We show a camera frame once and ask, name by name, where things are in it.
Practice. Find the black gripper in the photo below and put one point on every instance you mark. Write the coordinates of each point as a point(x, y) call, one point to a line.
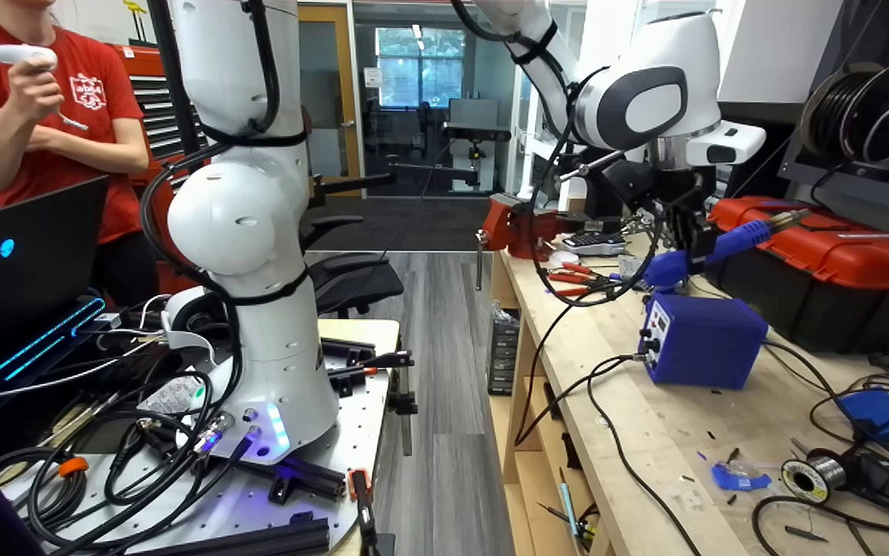
point(645, 190)

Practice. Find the white handheld controller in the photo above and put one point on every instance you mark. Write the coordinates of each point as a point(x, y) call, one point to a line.
point(23, 53)

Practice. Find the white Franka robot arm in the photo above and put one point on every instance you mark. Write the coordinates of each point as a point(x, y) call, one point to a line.
point(247, 225)

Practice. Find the blue soldering station box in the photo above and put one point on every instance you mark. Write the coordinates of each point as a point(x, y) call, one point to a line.
point(702, 340)

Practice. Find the person's right hand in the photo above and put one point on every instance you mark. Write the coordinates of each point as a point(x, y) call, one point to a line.
point(31, 93)

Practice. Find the red black toolbox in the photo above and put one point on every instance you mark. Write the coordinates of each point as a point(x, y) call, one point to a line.
point(833, 265)

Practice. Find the red bench vise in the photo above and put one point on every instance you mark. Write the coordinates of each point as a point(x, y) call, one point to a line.
point(509, 221)

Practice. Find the black power strip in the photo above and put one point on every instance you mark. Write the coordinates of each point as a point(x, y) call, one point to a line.
point(504, 355)

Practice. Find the dark background office chair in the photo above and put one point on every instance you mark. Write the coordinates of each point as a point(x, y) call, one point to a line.
point(471, 127)

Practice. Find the blue plastic piece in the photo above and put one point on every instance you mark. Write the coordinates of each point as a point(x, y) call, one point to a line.
point(737, 475)

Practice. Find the blue flat box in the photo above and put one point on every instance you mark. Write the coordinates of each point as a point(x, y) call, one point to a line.
point(879, 411)

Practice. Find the light blue screwdriver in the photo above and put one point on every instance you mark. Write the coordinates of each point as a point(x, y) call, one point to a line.
point(570, 505)

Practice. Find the black office chair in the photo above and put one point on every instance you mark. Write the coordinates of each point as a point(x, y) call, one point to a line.
point(354, 273)

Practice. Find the black orange clamp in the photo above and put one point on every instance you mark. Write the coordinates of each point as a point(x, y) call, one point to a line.
point(361, 365)

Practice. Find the wooden framed glass door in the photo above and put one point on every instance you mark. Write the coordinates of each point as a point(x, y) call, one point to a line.
point(332, 93)

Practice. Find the gray perforated robot table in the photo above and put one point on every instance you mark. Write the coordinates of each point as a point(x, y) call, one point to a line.
point(361, 441)

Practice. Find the red tipped black clamp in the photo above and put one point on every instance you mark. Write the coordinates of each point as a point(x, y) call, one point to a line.
point(361, 505)

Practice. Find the black aluminium extrusion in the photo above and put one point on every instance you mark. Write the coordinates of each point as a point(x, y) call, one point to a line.
point(247, 539)

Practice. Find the red tool chest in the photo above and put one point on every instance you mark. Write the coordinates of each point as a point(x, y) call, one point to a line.
point(152, 93)

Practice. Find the person in red shirt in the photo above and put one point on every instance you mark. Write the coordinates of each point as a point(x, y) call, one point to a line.
point(84, 113)

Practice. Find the black laptop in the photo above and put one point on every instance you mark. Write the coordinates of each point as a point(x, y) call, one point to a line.
point(23, 249)

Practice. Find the black box with blue strips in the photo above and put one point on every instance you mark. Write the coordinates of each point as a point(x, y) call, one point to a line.
point(23, 355)

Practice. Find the black metal bracket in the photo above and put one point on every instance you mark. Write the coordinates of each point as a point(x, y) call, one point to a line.
point(307, 479)

